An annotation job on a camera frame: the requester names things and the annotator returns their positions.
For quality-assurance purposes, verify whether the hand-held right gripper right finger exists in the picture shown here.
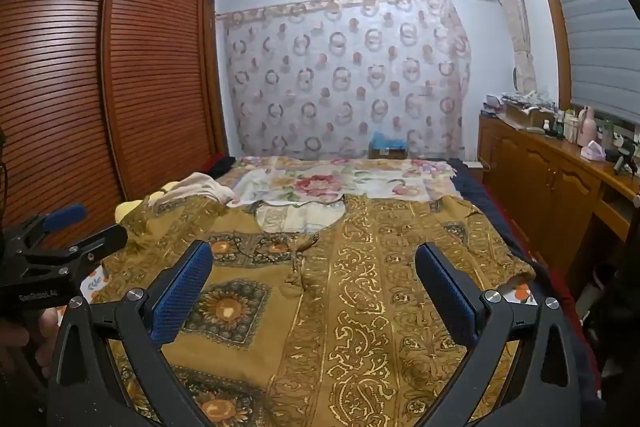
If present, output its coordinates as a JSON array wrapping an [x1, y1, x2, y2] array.
[[400, 243, 588, 427]]

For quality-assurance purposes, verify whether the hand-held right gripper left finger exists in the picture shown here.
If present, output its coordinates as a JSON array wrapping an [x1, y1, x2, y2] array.
[[47, 241, 236, 427]]

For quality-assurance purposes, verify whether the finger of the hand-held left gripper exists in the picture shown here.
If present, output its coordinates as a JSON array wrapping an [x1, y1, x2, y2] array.
[[5, 205, 87, 253], [20, 223, 129, 278]]

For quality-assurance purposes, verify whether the mustard patterned shirt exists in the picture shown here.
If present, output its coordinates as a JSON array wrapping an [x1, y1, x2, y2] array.
[[92, 193, 538, 427]]

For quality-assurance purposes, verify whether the person's left hand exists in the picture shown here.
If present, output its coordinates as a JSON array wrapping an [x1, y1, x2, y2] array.
[[0, 307, 58, 378]]

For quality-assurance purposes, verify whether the orange print bed sheet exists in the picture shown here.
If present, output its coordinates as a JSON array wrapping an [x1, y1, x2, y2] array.
[[80, 267, 541, 308]]

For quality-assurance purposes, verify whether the navy bed sheet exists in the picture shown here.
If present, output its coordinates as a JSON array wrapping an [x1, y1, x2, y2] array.
[[447, 159, 551, 278]]

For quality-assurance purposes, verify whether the beige garment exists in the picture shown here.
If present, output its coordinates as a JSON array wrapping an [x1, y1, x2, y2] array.
[[147, 173, 236, 208]]

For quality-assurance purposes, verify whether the wooden louvered wardrobe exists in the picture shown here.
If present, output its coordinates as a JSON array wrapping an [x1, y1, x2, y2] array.
[[0, 0, 231, 258]]

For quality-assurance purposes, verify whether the dark red clothing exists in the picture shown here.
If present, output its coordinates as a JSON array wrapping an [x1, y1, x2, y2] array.
[[202, 154, 236, 180]]

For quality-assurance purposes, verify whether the cardboard box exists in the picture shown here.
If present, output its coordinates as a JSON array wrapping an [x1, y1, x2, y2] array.
[[369, 146, 410, 160]]

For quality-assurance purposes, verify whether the wooden sideboard cabinet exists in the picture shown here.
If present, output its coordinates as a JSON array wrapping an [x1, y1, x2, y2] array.
[[477, 112, 640, 288]]

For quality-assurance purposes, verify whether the blue plastic bag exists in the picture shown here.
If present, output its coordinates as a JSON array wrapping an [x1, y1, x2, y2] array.
[[371, 131, 408, 150]]

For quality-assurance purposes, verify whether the floral quilt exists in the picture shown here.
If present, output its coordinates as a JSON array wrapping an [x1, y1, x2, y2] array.
[[217, 156, 463, 235]]

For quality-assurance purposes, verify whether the cardboard tray of clutter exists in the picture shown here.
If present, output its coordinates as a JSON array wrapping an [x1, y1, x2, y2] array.
[[500, 92, 556, 130]]

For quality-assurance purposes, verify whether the pink pouch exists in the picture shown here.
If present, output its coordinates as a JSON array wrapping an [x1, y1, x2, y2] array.
[[579, 141, 607, 162]]

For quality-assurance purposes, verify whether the pink bottle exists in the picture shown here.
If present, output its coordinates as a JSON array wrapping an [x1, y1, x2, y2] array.
[[580, 106, 598, 148]]

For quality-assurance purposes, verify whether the black glue gun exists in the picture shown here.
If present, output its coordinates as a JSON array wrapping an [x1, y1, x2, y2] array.
[[605, 139, 640, 175]]

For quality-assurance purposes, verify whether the tied lace curtain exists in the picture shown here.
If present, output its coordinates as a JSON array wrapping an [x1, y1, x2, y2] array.
[[482, 0, 538, 95]]

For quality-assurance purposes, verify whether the ring patterned curtain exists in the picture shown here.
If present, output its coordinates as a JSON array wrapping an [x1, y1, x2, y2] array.
[[222, 0, 473, 160]]

